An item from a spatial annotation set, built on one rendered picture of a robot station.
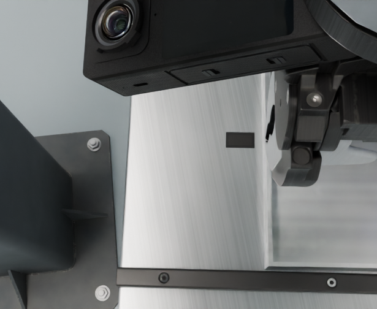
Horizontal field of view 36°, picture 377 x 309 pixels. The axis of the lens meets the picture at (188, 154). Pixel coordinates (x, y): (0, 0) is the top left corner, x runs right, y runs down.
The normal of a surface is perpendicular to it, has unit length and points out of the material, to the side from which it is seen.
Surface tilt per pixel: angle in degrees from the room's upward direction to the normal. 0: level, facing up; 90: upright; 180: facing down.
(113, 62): 28
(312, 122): 39
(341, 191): 0
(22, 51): 0
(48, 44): 0
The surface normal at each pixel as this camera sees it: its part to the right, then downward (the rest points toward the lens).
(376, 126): -0.03, 0.96
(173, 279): -0.03, -0.28
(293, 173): -0.04, 0.88
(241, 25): -0.50, -0.21
